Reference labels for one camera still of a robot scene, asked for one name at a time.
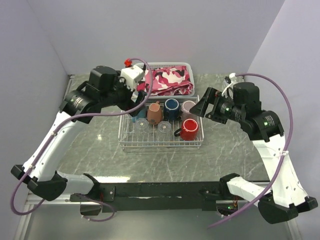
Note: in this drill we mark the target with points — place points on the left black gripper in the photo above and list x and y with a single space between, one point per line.
129 102

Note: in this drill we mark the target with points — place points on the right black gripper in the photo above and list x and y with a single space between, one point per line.
200 107

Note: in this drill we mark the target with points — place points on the mauve purple mug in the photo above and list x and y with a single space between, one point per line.
185 110

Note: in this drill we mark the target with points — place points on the light blue mug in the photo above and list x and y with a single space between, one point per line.
141 115

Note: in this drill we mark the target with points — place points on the salmon pink mug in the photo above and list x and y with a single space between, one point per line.
154 113

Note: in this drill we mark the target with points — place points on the red mug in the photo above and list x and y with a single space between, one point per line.
188 130

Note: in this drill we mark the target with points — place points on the dark blue mug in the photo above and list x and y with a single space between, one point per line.
171 109

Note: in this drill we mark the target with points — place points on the clear glass cup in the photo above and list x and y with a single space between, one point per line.
164 130
141 125

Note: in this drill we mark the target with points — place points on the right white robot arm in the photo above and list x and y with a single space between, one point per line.
286 198

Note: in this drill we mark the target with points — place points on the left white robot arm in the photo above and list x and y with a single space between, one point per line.
105 87

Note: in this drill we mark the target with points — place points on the pink camouflage cloth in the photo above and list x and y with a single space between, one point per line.
170 80

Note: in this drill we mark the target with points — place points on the white plastic basket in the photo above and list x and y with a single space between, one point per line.
175 72

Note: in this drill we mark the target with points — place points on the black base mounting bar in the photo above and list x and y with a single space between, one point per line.
144 196

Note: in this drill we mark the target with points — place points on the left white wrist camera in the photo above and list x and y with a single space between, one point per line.
131 76

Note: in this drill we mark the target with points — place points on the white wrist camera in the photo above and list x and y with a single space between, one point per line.
228 84
131 76

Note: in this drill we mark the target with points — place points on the white wire dish rack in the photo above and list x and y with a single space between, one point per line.
129 138

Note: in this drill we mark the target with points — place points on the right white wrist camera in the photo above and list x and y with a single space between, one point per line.
228 84

